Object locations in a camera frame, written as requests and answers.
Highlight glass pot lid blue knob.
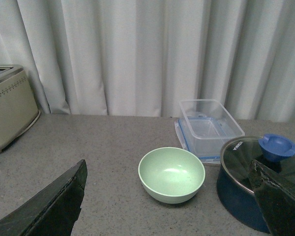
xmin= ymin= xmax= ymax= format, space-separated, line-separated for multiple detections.
xmin=220 ymin=134 xmax=295 ymax=196

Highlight green bowl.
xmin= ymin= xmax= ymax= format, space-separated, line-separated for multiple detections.
xmin=138 ymin=147 xmax=206 ymax=204

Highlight blue-rimmed container lid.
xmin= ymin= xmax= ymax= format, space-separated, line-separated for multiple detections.
xmin=175 ymin=117 xmax=229 ymax=164

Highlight clear plastic container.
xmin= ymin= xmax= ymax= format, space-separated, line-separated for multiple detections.
xmin=175 ymin=99 xmax=245 ymax=162

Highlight white curtain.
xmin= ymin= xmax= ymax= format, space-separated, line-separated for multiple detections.
xmin=0 ymin=0 xmax=295 ymax=122

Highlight dark blue pot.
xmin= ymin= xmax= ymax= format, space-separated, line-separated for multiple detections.
xmin=216 ymin=168 xmax=270 ymax=234

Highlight cream toaster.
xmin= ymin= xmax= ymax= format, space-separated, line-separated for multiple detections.
xmin=0 ymin=65 xmax=41 ymax=152

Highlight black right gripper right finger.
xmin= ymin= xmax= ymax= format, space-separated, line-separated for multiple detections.
xmin=248 ymin=160 xmax=295 ymax=236

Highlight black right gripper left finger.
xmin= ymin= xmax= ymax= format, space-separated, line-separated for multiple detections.
xmin=0 ymin=159 xmax=88 ymax=236

